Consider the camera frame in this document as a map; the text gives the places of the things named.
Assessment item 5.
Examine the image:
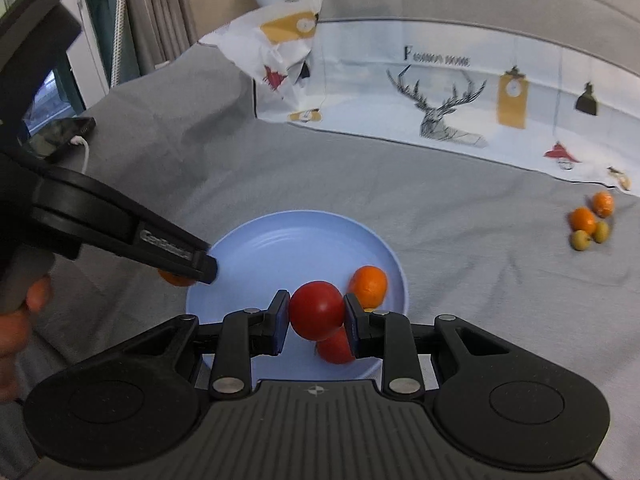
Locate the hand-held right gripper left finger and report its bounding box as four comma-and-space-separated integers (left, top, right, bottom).
117, 289, 292, 402

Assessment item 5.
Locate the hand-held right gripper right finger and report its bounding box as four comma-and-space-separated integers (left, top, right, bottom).
342, 292, 506, 397

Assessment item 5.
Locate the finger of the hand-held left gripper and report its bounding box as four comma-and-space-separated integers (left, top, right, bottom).
129, 212, 219, 285

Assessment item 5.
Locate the small orange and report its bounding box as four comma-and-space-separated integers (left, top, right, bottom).
157, 269, 198, 287
569, 207, 597, 234
348, 265, 389, 311

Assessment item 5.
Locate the red cherry tomato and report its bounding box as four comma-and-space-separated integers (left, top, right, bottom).
288, 281, 346, 342
315, 327, 356, 365

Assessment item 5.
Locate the blue plate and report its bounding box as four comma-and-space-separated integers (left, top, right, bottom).
186, 211, 410, 380

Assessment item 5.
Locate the plastic orange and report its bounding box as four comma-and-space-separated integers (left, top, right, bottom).
592, 191, 615, 218

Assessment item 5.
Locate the person's left hand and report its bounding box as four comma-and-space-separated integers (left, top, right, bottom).
0, 276, 54, 404

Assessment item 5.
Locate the black smartphone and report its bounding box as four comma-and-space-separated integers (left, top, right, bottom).
27, 117, 97, 163

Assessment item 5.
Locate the grey bed sheet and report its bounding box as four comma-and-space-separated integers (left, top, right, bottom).
0, 42, 640, 480

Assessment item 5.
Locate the grey curtain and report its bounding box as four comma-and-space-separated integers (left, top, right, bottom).
122, 0, 201, 78

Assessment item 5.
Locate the grey quilt with printed lining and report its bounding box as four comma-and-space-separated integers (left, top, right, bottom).
197, 0, 640, 193

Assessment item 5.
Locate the white charging cable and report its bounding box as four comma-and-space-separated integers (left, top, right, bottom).
70, 136, 91, 173

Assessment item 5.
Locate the white door frame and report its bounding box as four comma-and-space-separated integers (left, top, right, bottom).
65, 0, 111, 111

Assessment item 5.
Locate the speckled black and white cord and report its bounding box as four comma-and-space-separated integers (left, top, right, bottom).
109, 0, 128, 88

